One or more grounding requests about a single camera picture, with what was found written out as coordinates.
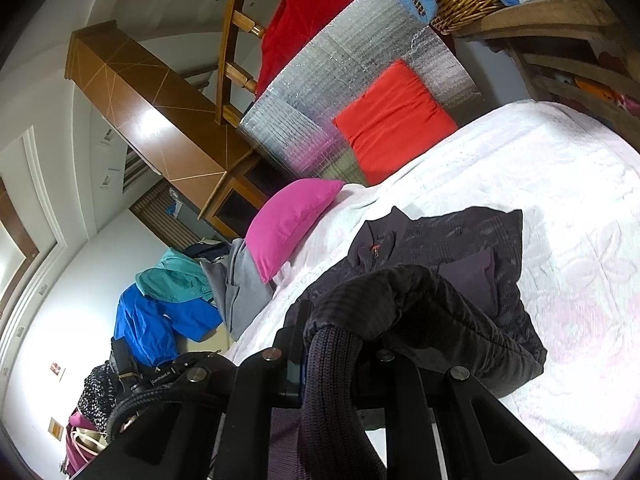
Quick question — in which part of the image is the pink pillow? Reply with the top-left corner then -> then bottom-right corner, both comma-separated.
246,178 -> 346,285

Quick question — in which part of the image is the black leather bag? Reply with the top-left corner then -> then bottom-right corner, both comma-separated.
109,337 -> 143,393

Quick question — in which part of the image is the dark navy garment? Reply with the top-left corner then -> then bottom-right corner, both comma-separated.
182,241 -> 233,263

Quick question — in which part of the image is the white quilted bedspread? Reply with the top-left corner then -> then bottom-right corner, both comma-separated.
222,100 -> 640,480

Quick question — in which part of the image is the silver foil insulation mat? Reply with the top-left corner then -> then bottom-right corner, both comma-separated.
239,0 -> 483,183

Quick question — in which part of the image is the black puffer jacket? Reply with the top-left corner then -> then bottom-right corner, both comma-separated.
270,206 -> 548,480

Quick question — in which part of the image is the wooden bed headboard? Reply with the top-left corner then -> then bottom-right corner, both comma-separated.
215,0 -> 288,128

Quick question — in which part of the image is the magenta bag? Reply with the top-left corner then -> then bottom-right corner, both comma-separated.
62,410 -> 113,478

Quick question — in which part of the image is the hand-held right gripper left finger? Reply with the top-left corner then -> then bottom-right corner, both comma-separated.
95,310 -> 307,480

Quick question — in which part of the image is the grey garment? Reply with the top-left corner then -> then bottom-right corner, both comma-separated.
200,239 -> 276,341

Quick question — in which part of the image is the blue garment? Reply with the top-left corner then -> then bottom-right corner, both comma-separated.
114,284 -> 223,368

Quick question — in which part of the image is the wooden door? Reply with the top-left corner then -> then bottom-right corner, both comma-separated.
0,175 -> 58,311

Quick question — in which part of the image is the red cloth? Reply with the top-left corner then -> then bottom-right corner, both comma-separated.
255,0 -> 376,98

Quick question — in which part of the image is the black braided cable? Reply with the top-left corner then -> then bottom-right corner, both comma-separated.
107,390 -> 173,443

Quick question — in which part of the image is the orange-red pillow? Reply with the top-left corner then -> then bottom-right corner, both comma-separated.
332,59 -> 458,186

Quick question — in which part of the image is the wooden bedside shelf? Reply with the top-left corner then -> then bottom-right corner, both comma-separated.
450,0 -> 640,131

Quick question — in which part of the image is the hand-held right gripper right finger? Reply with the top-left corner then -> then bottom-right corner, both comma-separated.
377,350 -> 576,480

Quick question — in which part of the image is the teal garment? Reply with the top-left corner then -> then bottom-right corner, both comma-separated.
136,249 -> 221,303

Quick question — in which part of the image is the black and white patterned garment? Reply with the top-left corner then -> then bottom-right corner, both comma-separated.
75,360 -> 123,428

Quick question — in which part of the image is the brown wooden wardrobe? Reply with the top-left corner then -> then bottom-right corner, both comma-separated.
65,20 -> 273,238

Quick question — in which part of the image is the brown window blind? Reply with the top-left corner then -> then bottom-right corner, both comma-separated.
129,180 -> 221,256

